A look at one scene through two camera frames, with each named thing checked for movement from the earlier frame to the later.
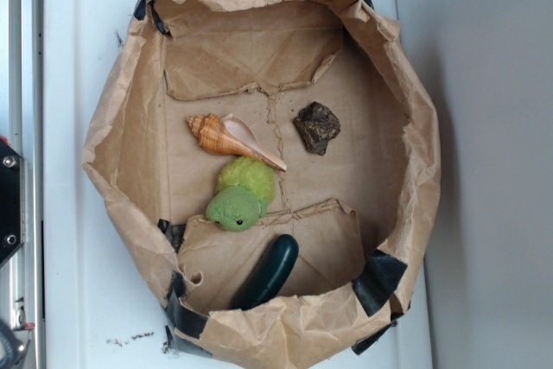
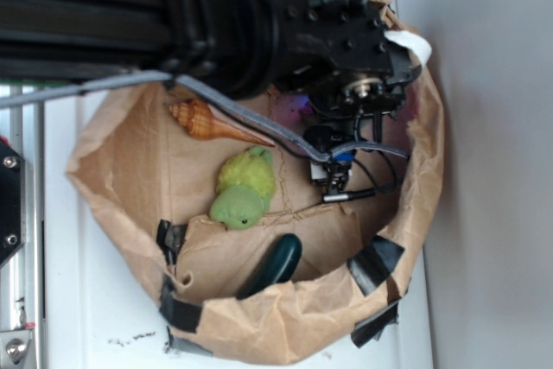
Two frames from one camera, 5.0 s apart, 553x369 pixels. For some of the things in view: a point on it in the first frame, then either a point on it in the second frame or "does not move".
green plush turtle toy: x=245 y=189 does not move
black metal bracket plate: x=12 y=202 does not move
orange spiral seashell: x=224 y=134 -> x=201 y=120
